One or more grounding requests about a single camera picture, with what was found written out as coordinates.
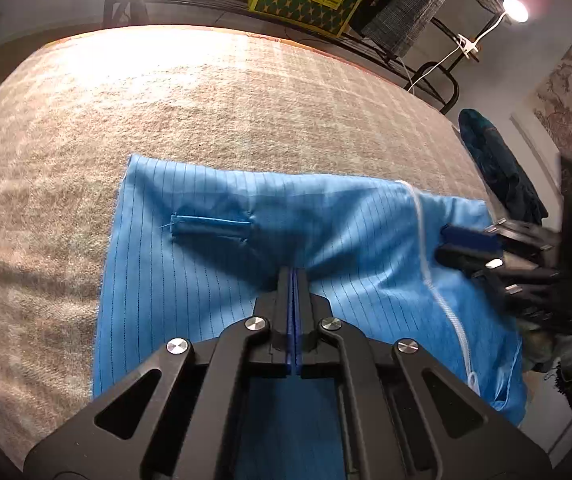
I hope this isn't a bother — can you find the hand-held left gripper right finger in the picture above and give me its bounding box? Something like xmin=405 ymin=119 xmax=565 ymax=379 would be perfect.
xmin=292 ymin=267 xmax=551 ymax=480

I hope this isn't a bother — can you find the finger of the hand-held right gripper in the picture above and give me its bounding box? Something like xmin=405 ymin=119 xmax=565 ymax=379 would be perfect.
xmin=436 ymin=247 xmax=506 ymax=277
xmin=440 ymin=226 xmax=504 ymax=252

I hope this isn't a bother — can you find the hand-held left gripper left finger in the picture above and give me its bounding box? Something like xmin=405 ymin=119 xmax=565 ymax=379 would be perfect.
xmin=23 ymin=266 xmax=294 ymax=480

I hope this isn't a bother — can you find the blue jacket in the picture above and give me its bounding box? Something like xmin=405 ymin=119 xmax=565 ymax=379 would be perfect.
xmin=91 ymin=154 xmax=526 ymax=480

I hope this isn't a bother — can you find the black metal clothes rack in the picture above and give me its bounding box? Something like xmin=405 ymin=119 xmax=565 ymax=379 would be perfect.
xmin=103 ymin=0 xmax=541 ymax=96

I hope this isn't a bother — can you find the dark teal folded garment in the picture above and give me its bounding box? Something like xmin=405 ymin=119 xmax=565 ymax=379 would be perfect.
xmin=458 ymin=108 xmax=549 ymax=231

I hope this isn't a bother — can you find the white clip lamp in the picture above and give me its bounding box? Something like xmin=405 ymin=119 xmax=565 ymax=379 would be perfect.
xmin=458 ymin=0 xmax=529 ymax=58

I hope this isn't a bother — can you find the grey plaid hanging coat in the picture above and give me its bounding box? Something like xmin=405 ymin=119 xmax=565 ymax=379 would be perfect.
xmin=361 ymin=0 xmax=466 ymax=58

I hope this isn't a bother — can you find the beige plaid blanket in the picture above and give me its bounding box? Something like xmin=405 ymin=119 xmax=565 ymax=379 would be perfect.
xmin=0 ymin=24 xmax=496 ymax=461

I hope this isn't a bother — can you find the black tubular metal frame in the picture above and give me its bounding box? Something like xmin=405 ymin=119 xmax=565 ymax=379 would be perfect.
xmin=413 ymin=60 xmax=460 ymax=116

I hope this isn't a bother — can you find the landscape wall painting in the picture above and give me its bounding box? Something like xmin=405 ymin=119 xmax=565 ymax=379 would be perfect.
xmin=533 ymin=45 xmax=572 ymax=171

